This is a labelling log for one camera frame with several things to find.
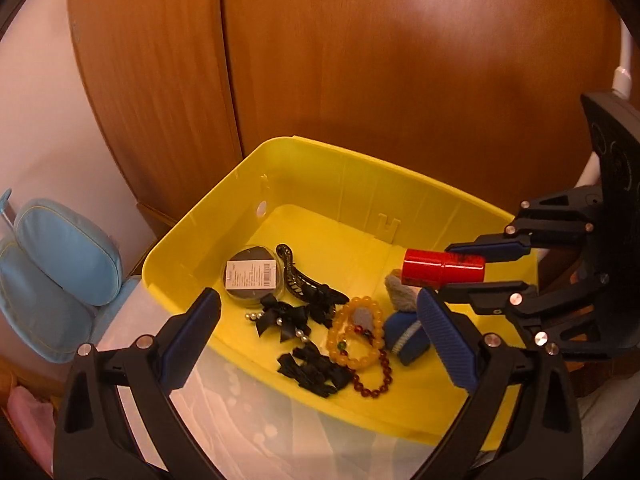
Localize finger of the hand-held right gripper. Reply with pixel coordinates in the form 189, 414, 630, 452
440, 270, 616, 361
444, 185, 603, 263

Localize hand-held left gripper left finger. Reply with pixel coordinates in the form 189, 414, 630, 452
52, 287, 223, 480

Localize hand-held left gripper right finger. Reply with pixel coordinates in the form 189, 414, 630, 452
417, 287, 586, 480

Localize red tube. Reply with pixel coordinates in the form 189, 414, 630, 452
402, 248, 487, 285

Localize dark red bead bracelet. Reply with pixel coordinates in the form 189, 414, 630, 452
342, 325, 396, 400

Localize round clear case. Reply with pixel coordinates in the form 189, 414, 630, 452
221, 245, 287, 306

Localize black pearl hair claw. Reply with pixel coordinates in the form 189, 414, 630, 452
244, 292, 313, 345

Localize yellow bead bracelet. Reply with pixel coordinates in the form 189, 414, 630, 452
326, 296, 386, 368

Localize black bow hair clip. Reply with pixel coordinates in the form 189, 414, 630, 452
276, 342, 353, 399

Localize long black hair clip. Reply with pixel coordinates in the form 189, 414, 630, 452
275, 242, 350, 311

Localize yellow plastic bin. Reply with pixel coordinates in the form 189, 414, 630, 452
141, 135, 541, 448

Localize white tube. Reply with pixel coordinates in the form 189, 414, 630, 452
580, 15, 637, 186

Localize blue chair backrest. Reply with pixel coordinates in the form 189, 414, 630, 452
0, 189, 143, 363

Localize person's light trousers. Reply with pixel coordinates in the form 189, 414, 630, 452
575, 385, 640, 461

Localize bed with pink sheet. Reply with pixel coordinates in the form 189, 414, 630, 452
7, 385, 56, 476

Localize wooden wardrobe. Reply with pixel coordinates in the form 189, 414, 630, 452
66, 0, 631, 261

